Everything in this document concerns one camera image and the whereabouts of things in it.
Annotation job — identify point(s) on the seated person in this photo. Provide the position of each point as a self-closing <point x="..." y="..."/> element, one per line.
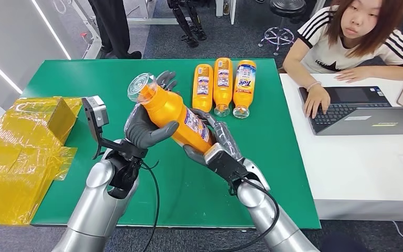
<point x="330" y="52"/>

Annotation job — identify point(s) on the yellow film wrapped cardboard box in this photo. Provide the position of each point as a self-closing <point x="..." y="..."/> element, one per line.
<point x="52" y="118"/>

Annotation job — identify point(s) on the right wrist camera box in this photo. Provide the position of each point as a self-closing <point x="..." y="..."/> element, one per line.
<point x="222" y="163"/>

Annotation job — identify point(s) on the green topped table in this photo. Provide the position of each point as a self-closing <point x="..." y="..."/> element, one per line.
<point x="187" y="194"/>

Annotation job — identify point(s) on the standing person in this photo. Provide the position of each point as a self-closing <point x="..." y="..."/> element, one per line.
<point x="114" y="24"/>

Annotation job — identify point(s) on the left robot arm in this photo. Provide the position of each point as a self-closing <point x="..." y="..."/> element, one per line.
<point x="97" y="208"/>

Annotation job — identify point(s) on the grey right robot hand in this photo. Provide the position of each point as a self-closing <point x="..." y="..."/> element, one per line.
<point x="227" y="139"/>

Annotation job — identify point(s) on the silver and black humanoid robot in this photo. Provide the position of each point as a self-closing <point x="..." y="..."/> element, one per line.
<point x="187" y="24"/>

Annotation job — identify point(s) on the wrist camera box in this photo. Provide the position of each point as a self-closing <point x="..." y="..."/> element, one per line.
<point x="95" y="111"/>
<point x="222" y="163"/>

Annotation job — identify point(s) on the orange detergent bottle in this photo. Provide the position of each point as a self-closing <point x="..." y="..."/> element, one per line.
<point x="222" y="95"/>
<point x="244" y="101"/>
<point x="202" y="101"/>
<point x="166" y="107"/>

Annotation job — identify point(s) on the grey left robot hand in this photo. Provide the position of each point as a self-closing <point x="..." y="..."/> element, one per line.
<point x="142" y="130"/>

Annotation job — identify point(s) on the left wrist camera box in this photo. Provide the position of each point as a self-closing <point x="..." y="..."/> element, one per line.
<point x="95" y="111"/>

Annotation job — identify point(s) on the white table frame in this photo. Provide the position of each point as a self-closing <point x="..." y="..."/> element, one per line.
<point x="232" y="10"/>

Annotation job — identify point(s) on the grey laptop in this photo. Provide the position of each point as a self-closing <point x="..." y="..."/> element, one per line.
<point x="378" y="123"/>

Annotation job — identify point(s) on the black swivel stool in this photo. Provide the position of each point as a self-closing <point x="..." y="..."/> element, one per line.
<point x="286" y="8"/>

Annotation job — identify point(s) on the white desk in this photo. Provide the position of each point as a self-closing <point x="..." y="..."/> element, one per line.
<point x="354" y="174"/>

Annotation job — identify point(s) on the yellow film wrapped flat cartons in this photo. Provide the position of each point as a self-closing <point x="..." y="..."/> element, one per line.
<point x="17" y="181"/>

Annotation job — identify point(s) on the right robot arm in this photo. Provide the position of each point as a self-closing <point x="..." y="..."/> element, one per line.
<point x="267" y="215"/>

